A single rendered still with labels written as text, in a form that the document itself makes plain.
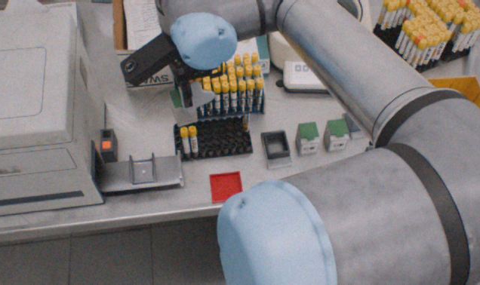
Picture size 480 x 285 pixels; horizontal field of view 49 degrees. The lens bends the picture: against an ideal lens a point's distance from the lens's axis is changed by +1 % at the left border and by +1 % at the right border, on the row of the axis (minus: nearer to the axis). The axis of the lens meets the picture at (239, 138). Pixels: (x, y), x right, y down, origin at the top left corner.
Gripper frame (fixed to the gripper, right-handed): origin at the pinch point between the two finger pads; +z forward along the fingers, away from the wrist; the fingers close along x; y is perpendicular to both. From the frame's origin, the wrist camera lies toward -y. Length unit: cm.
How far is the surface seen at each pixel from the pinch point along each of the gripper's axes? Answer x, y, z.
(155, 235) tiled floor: 22, -14, 110
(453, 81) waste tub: -6, 60, 14
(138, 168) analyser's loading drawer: -0.4, -11.6, 18.4
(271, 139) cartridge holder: -2.3, 18.4, 21.0
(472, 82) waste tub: -8, 65, 14
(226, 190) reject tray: -10.1, 4.8, 22.2
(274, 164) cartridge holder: -8.5, 16.5, 21.0
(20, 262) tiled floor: 30, -64, 110
